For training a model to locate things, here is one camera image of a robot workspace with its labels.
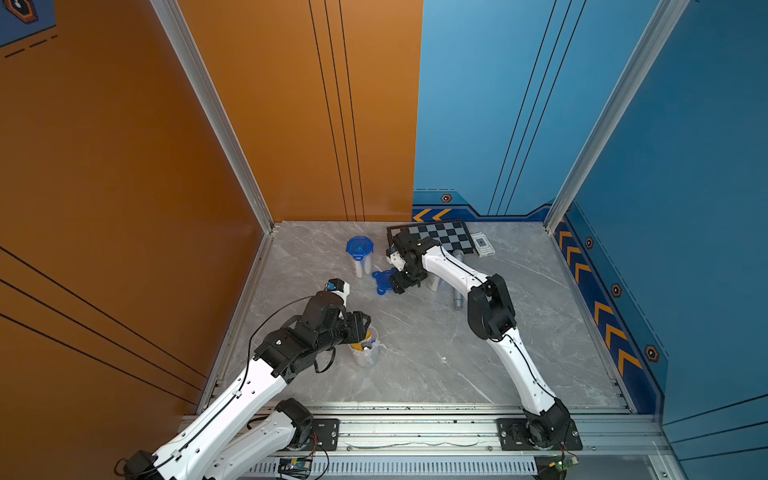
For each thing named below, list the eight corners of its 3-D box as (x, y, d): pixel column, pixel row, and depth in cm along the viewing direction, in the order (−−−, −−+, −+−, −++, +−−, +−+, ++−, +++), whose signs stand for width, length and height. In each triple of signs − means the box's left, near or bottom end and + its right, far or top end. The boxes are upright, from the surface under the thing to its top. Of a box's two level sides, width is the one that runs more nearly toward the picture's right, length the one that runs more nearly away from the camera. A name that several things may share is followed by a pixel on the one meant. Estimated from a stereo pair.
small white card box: (479, 257, 111) (480, 254, 110) (469, 236, 118) (470, 233, 117) (494, 255, 112) (496, 251, 111) (483, 234, 119) (484, 231, 117)
